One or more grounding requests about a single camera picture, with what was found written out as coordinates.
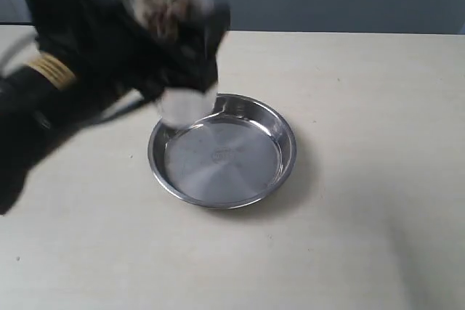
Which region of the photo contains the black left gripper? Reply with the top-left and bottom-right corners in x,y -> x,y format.
31,0 -> 231,100

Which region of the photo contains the clear plastic shaker bottle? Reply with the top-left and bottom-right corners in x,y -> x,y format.
118,0 -> 218,129

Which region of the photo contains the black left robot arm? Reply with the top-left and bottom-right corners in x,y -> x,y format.
1,0 -> 230,213

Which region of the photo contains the round steel pan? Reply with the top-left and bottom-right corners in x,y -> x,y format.
147,93 -> 297,210

